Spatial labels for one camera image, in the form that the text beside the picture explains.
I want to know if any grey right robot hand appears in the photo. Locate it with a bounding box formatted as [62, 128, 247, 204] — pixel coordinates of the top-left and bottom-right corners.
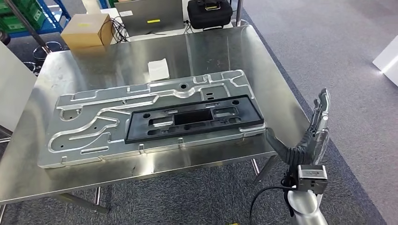
[265, 88, 331, 167]

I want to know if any black plastic plate frame part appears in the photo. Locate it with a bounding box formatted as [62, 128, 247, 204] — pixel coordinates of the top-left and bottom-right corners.
[124, 94, 265, 145]

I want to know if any steel workbench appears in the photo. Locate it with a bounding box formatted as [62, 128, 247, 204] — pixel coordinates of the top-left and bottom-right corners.
[0, 24, 312, 215]

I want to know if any white block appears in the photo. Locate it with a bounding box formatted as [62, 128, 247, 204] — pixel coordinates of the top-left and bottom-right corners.
[372, 35, 398, 88]

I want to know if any steel pole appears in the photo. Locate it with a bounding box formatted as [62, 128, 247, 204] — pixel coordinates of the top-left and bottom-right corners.
[235, 0, 244, 27]

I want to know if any black carry case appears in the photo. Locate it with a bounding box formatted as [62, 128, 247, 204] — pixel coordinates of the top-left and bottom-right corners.
[187, 0, 233, 31]

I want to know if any white paper sheet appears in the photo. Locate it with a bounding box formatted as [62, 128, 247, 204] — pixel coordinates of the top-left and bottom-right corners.
[147, 58, 170, 82]

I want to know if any white desk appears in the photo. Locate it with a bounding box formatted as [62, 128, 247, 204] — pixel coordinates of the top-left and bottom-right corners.
[101, 7, 235, 43]

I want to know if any grey board with yellow label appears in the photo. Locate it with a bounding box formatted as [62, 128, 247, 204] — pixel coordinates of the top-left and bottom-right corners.
[114, 0, 186, 37]

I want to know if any grey metal fixture plate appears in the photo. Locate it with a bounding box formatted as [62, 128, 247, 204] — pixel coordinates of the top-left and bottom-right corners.
[37, 69, 268, 169]

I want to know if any brown cardboard box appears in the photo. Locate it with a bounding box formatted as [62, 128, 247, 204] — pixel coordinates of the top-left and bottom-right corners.
[61, 13, 113, 50]

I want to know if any stanchion with round base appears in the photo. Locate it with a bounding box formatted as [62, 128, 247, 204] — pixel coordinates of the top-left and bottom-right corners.
[3, 0, 64, 63]

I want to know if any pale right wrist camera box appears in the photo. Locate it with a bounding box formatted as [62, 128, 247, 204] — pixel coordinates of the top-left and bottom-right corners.
[297, 165, 329, 195]

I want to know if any black cable bundle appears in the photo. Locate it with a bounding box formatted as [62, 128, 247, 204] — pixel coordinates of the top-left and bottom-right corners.
[99, 17, 130, 44]

